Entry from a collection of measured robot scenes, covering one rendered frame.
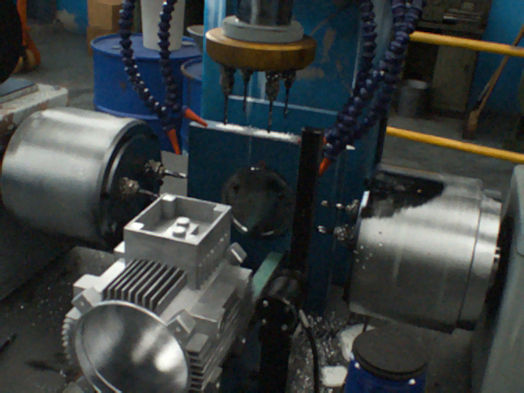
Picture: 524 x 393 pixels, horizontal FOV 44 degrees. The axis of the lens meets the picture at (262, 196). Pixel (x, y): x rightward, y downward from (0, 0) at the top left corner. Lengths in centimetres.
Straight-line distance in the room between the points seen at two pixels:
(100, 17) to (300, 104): 577
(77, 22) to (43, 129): 703
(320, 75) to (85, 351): 68
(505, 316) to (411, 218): 19
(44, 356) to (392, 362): 78
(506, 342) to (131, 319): 53
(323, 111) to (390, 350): 80
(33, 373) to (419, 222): 66
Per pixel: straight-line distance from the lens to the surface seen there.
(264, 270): 118
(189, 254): 79
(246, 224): 123
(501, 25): 612
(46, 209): 115
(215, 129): 120
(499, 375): 103
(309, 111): 126
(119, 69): 308
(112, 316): 91
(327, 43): 123
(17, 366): 117
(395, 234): 95
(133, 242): 82
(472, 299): 98
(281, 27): 102
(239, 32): 101
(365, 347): 51
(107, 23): 688
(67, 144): 113
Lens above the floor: 152
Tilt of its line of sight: 24 degrees down
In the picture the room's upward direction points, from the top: 5 degrees clockwise
